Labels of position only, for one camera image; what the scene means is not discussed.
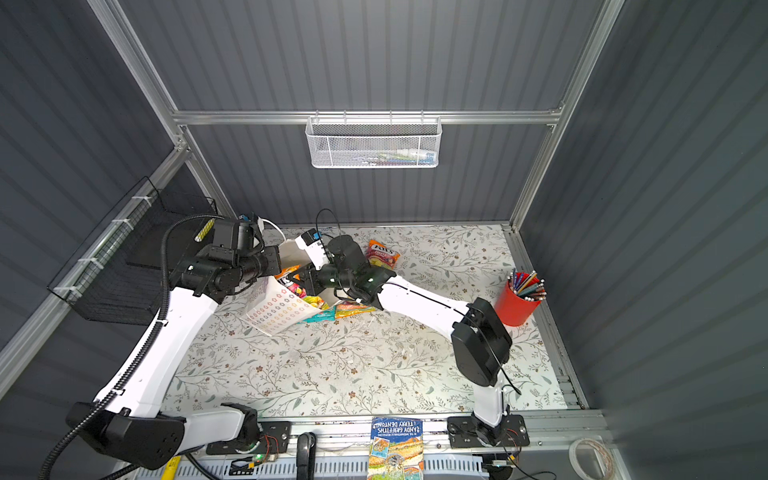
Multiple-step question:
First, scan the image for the colourful book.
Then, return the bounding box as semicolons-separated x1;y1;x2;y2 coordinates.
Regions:
367;417;425;480

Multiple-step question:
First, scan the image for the black handle tool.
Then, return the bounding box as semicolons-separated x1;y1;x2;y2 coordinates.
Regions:
295;432;317;480

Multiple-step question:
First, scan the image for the white wire mesh basket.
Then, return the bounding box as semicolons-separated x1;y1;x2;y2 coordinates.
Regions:
305;116;443;169

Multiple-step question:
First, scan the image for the white cable coil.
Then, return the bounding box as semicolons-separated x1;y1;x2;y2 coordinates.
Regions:
568;437;616;480

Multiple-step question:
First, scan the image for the yellow marker in basket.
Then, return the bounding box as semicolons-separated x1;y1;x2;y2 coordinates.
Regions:
194;218;216;243

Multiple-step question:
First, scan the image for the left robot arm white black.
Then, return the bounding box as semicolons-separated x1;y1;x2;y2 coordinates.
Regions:
56;215;281;469

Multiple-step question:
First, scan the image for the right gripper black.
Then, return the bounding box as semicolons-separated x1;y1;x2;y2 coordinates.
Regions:
288;260;356;297

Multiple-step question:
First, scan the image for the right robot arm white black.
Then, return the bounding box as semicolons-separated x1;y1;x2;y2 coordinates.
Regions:
289;228;512;445

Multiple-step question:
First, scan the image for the white paper gift bag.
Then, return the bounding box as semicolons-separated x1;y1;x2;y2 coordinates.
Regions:
238;218;335;336

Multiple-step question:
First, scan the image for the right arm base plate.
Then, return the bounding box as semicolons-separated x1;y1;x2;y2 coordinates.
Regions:
446;414;530;449

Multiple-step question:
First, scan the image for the red pencil cup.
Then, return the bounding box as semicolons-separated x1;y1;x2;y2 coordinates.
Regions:
494;269;547;327

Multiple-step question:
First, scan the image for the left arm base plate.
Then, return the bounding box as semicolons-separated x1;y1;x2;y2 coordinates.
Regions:
205;421;292;456

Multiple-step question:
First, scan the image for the black wire basket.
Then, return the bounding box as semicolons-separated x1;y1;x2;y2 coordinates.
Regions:
47;177;218;326

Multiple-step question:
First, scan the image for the black corrugated cable hose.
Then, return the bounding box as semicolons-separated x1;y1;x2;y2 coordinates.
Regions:
37;214;226;480

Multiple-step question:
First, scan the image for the teal snack packet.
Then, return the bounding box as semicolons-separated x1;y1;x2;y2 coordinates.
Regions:
304;307;336;323

